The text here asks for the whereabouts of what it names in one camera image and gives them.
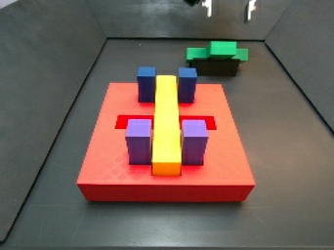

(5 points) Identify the green stepped arch block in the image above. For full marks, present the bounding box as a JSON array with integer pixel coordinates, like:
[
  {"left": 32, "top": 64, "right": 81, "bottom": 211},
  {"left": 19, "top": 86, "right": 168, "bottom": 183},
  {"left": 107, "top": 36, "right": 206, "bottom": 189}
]
[{"left": 186, "top": 41, "right": 250, "bottom": 63}]

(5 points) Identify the red base board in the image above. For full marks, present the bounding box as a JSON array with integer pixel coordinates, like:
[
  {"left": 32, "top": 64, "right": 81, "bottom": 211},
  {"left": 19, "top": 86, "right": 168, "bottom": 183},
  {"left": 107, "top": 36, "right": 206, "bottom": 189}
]
[{"left": 77, "top": 83, "right": 255, "bottom": 202}]

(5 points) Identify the yellow long bar block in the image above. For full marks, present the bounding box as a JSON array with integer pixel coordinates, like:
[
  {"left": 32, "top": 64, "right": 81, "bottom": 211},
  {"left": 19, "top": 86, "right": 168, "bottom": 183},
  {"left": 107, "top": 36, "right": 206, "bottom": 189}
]
[{"left": 151, "top": 75, "right": 182, "bottom": 176}]

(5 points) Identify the purple post block left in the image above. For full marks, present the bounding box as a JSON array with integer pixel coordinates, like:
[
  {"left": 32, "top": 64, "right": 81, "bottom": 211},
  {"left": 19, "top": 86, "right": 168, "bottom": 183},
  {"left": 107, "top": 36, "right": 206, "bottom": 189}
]
[{"left": 126, "top": 119, "right": 151, "bottom": 165}]

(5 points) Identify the purple post block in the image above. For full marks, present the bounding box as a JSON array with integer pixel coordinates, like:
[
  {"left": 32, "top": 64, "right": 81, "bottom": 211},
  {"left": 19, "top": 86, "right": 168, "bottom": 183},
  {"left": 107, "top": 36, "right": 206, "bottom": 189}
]
[
  {"left": 126, "top": 119, "right": 151, "bottom": 165},
  {"left": 182, "top": 120, "right": 208, "bottom": 165}
]

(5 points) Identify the purple post block right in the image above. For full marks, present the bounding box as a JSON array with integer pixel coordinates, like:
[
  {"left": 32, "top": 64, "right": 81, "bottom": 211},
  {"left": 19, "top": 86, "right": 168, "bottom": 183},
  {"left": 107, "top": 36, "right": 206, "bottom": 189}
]
[{"left": 182, "top": 120, "right": 208, "bottom": 165}]

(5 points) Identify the blue post block right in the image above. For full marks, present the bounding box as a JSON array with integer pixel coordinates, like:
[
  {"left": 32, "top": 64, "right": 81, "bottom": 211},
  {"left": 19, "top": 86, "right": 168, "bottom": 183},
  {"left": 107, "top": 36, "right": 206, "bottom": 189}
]
[{"left": 178, "top": 67, "right": 196, "bottom": 104}]

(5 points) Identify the blue post block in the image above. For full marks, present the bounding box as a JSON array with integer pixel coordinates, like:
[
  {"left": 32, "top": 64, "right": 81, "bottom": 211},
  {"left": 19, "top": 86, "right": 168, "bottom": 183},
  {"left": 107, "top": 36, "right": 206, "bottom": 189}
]
[
  {"left": 178, "top": 67, "right": 196, "bottom": 104},
  {"left": 138, "top": 66, "right": 156, "bottom": 103}
]

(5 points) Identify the blue post block left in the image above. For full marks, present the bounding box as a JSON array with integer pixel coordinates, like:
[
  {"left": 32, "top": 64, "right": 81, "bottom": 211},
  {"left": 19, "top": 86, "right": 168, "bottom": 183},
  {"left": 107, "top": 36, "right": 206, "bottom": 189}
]
[{"left": 138, "top": 66, "right": 156, "bottom": 103}]

